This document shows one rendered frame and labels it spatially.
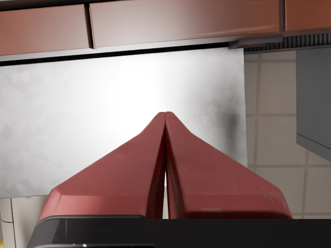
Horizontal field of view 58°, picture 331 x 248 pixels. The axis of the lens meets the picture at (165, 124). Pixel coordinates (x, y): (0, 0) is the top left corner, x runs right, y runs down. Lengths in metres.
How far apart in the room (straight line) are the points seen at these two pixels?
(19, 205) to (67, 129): 0.58
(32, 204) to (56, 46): 0.75
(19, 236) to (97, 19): 0.86
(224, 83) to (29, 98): 0.29
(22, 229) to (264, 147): 0.88
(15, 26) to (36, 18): 0.02
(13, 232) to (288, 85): 1.05
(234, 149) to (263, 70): 0.74
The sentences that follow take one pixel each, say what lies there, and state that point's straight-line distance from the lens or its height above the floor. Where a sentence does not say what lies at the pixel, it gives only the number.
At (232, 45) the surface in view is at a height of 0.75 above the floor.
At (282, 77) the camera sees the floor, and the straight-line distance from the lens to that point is 1.19.
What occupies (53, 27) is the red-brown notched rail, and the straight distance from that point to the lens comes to 0.31.
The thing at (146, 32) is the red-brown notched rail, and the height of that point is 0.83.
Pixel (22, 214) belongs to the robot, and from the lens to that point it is 1.03.
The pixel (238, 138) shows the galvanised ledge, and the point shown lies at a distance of 0.46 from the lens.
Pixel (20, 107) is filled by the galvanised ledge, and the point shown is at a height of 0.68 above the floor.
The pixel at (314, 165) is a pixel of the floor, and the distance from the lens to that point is 1.30.
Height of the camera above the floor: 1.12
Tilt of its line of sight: 80 degrees down
